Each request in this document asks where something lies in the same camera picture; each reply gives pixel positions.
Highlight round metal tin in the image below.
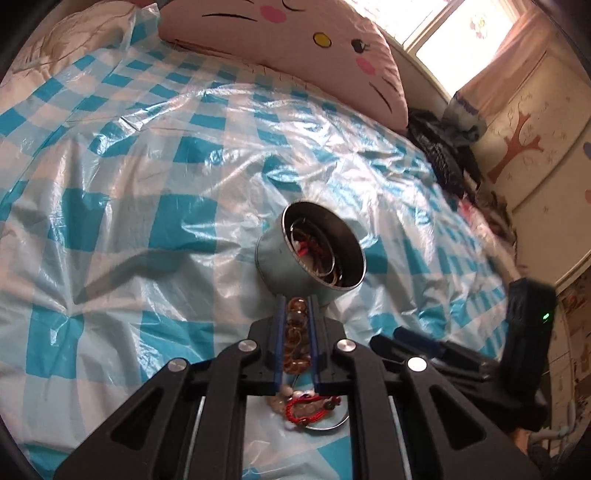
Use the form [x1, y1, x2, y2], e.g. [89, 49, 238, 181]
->
[254, 201, 367, 306]

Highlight blue checkered plastic sheet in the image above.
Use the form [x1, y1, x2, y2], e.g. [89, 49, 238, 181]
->
[1, 3, 507, 479]

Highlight black plastic bag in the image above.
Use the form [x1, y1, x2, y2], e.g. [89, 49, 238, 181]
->
[408, 108, 483, 198]

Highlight pink window curtain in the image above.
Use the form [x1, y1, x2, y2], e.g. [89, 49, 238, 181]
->
[442, 5, 555, 146]

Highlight pink cat face pillow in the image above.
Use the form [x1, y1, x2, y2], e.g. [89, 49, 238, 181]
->
[159, 0, 408, 131]

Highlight white striped bed quilt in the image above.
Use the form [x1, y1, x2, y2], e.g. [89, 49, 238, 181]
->
[1, 1, 136, 111]

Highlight pale pink bead bracelet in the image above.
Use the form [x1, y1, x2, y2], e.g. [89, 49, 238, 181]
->
[264, 384, 325, 423]

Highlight silver bangle ring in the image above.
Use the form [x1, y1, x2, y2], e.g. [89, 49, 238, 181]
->
[299, 400, 352, 434]

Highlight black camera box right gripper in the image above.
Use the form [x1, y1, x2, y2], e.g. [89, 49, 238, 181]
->
[498, 278, 557, 403]

